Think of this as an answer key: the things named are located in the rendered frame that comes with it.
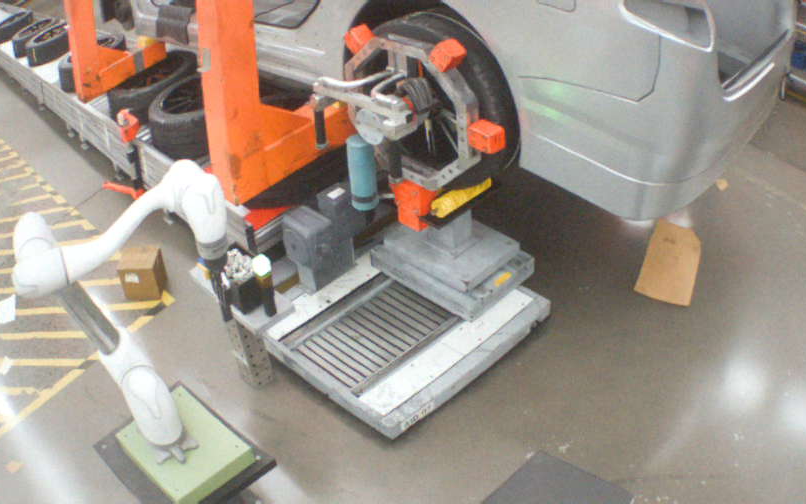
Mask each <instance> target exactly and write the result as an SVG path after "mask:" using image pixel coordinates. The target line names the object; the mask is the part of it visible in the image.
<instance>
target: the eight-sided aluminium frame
mask: <svg viewBox="0 0 806 504"><path fill-rule="evenodd" d="M435 47H436V46H435V45H432V44H430V43H425V42H421V41H417V40H414V39H410V38H406V37H402V36H398V35H394V34H393V33H391V34H390V33H383V34H381V35H378V36H375V37H373V38H372V39H371V40H369V42H368V43H367V44H366V45H365V46H364V47H363V48H362V49H361V50H360V51H359V52H358V53H357V54H356V55H355V56H354V57H353V58H352V59H351V60H350V61H348V62H347V64H346V65H345V72H344V73H345V74H346V82H348V81H356V80H359V79H363V78H366V69H365V67H366V65H367V64H368V63H369V62H370V61H371V60H372V59H373V58H374V57H375V56H376V55H377V54H378V53H380V52H381V51H382V50H383V49H386V50H392V51H394V52H397V53H400V54H401V53H403V54H407V56H411V57H414V58H418V59H420V60H421V61H422V63H423V64H424V65H425V66H426V68H427V69H428V70H429V72H430V73H431V74H432V75H433V77H434V78H435V79H436V81H437V82H438V83H439V84H440V86H441V87H442V88H443V90H444V91H445V92H446V94H447V95H448V96H449V98H450V99H451V100H452V102H453V103H454V105H455V107H456V119H457V134H458V150H459V158H458V159H457V160H455V161H454V162H452V163H451V164H450V165H448V166H447V167H445V168H444V169H443V170H441V171H437V170H435V169H433V168H431V167H428V166H426V165H424V164H422V163H419V162H417V161H415V160H413V159H410V158H408V157H406V156H403V155H401V163H402V173H403V174H404V178H405V179H407V180H409V181H411V182H414V183H416V184H418V185H420V186H422V187H424V188H425V189H426V190H431V191H433V192H434V191H435V190H438V189H439V188H441V187H442V186H444V185H446V184H447V183H449V182H451V180H452V179H454V178H455V177H457V176H458V175H460V174H461V173H463V172H464V171H466V170H467V169H468V168H470V167H472V166H474V165H475V164H477V163H478V162H479V161H480V160H481V153H482V151H480V150H478V149H475V148H473V147H471V146H469V145H468V131H467V127H468V126H470V125H472V124H474V123H476V122H478V121H479V113H478V107H479V105H478V100H477V98H476V97H475V95H474V93H473V92H472V91H471V90H470V89H469V87H468V86H467V85H466V83H465V82H464V81H463V80H462V78H461V77H460V76H459V74H458V73H457V72H456V70H455V69H454V68H453V69H450V70H448V71H445V72H443V73H442V72H440V71H439V70H438V69H437V68H436V67H435V65H434V64H433V63H432V62H431V61H430V60H429V59H428V58H429V56H430V54H431V53H432V51H433V50H434V49H435ZM347 90H350V91H353V92H356V93H359V94H362V95H365V96H368V95H367V85H365V86H361V87H357V88H351V89H347ZM361 109H363V108H362V107H359V106H356V105H353V104H350V103H348V114H349V118H350V120H351V122H352V124H354V126H355V127H356V129H357V126H356V115H357V113H358V111H360V110H361ZM357 130H358V129H357ZM374 152H375V157H376V158H377V160H378V163H379V164H380V165H381V166H382V167H383V168H384V169H385V170H387V171H388V172H390V171H389V159H388V146H387V141H384V142H382V143H380V144H378V145H374Z"/></svg>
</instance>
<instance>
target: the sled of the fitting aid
mask: <svg viewBox="0 0 806 504"><path fill-rule="evenodd" d="M370 259H371V266H373V267H374V268H376V269H378V270H380V271H381V272H383V273H385V274H387V275H388V276H390V277H392V278H394V279H395V280H397V281H399V282H400V283H402V284H404V285H406V286H407V287H409V288H411V289H413V290H414V291H416V292H418V293H420V294H421V295H423V296H425V297H427V298H428V299H430V300H432V301H434V302H436V303H437V304H439V305H441V306H443V307H444V308H446V309H448V310H450V311H451V312H453V313H455V314H457V315H459V316H460V317H462V318H464V319H466V320H468V321H469V322H471V323H472V322H474V321H475V320H476V319H478V318H479V317H480V316H481V315H483V314H484V313H485V312H486V311H488V310H489V309H490V308H491V307H493V306H494V305H495V304H496V303H498V302H499V301H500V300H501V299H503V298H504V297H505V296H506V295H507V294H509V293H510V292H511V291H512V290H514V289H515V288H516V287H517V286H518V285H520V284H521V283H522V282H523V281H524V280H526V279H527V278H528V277H529V276H530V275H532V274H533V273H534V256H532V255H530V254H528V253H526V252H524V251H522V250H520V249H519V253H518V254H517V255H515V256H514V257H513V258H512V259H510V260H509V261H508V262H507V263H505V264H504V265H503V266H501V267H500V268H499V269H498V270H496V271H495V272H494V273H492V274H491V275H490V276H488V277H487V278H486V279H485V280H483V281H482V282H481V283H479V284H478V285H477V286H475V287H474V288H473V289H471V290H470V291H469V292H467V293H466V292H464V291H462V290H460V289H459V288H457V287H455V286H453V285H451V284H450V283H448V282H446V281H444V280H442V279H440V278H439V277H437V276H435V275H433V274H431V273H430V272H428V271H426V270H424V269H422V268H420V267H419V266H417V265H415V264H413V263H411V262H410V261H408V260H406V259H404V258H402V257H401V256H399V255H397V254H395V253H393V252H391V251H390V250H388V249H386V248H385V244H384V240H383V241H382V242H380V243H379V244H377V245H376V246H374V247H373V248H371V249H370Z"/></svg>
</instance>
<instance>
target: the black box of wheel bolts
mask: <svg viewBox="0 0 806 504"><path fill-rule="evenodd" d="M227 254H228V262H227V264H226V266H225V269H226V277H227V281H231V282H232V287H231V290H232V301H233V304H232V305H233V306H234V307H235V308H236V309H237V310H239V311H240V312H241V313H242V314H243V315H246V314H247V313H249V312H250V311H252V310H253V309H255V308H256V307H258V306H260V305H261V304H263V300H262V296H261V291H260V286H259V285H258V284H257V282H256V277H255V274H256V273H257V272H256V271H254V267H253V262H252V261H253V260H254V259H255V258H257V256H256V255H254V254H253V253H252V252H250V251H249V250H248V249H246V248H245V247H244V246H243V245H241V244H240V243H239V242H237V241H235V242H234V243H232V244H230V245H229V246H228V249H227Z"/></svg>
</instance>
